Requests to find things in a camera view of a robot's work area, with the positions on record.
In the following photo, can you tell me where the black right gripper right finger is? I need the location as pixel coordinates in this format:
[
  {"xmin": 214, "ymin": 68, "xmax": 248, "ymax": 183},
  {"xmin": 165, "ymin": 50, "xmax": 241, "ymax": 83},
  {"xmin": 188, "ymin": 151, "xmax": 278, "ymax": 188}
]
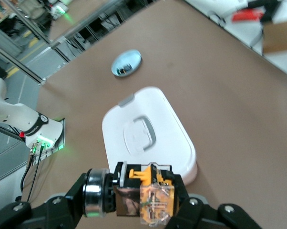
[{"xmin": 167, "ymin": 175, "xmax": 263, "ymax": 229}]

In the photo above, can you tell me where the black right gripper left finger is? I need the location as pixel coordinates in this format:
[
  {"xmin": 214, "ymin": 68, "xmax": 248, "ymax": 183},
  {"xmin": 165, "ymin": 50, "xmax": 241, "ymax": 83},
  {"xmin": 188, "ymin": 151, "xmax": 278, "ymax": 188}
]
[{"xmin": 0, "ymin": 173, "xmax": 91, "ymax": 229}]

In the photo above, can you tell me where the orange push-button switch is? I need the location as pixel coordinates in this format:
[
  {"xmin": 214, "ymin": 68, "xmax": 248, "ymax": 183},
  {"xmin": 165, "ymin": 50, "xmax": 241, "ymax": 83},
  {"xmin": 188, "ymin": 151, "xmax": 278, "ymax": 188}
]
[{"xmin": 82, "ymin": 161, "xmax": 176, "ymax": 226}]

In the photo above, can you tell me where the brown cardboard box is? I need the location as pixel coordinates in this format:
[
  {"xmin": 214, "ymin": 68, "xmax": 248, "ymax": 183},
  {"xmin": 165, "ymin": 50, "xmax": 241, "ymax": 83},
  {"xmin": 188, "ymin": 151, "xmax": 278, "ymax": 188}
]
[{"xmin": 262, "ymin": 20, "xmax": 287, "ymax": 54}]

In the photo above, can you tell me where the light blue round plate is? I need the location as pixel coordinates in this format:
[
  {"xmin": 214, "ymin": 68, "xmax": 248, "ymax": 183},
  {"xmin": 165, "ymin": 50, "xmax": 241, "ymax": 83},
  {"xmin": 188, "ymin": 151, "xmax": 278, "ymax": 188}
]
[{"xmin": 111, "ymin": 49, "xmax": 143, "ymax": 78}]

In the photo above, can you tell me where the red flat object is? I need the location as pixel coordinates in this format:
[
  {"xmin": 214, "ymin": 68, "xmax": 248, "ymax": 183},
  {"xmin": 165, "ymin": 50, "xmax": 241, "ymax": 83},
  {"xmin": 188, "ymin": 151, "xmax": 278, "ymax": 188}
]
[{"xmin": 231, "ymin": 8, "xmax": 265, "ymax": 23}]

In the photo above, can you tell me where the black base cable gold connector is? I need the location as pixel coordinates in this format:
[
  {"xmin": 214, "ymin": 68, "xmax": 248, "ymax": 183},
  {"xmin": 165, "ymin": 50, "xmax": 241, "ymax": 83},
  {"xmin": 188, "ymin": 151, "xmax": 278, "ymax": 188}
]
[{"xmin": 20, "ymin": 142, "xmax": 38, "ymax": 194}]

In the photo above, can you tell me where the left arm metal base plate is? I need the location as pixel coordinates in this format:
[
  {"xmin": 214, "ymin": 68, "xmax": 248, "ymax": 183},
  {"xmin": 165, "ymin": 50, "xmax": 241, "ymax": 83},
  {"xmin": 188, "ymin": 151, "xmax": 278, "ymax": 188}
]
[{"xmin": 30, "ymin": 118, "xmax": 67, "ymax": 165}]

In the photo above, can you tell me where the white lunch box grey handle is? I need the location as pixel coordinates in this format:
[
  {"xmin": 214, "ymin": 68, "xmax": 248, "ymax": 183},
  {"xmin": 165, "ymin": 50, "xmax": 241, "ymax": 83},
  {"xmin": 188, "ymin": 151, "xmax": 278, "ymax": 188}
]
[{"xmin": 102, "ymin": 86, "xmax": 197, "ymax": 186}]

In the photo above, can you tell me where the aluminium corner frame rail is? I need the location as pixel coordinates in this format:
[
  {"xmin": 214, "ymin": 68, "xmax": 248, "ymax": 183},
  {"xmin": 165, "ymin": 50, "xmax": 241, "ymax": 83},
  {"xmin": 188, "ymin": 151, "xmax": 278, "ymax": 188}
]
[{"xmin": 0, "ymin": 42, "xmax": 48, "ymax": 85}]

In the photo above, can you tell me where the long silver frame bar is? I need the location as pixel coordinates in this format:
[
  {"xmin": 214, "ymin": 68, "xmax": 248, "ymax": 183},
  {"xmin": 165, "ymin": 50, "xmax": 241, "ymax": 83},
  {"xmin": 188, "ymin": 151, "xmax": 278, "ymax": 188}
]
[{"xmin": 49, "ymin": 0, "xmax": 158, "ymax": 48}]

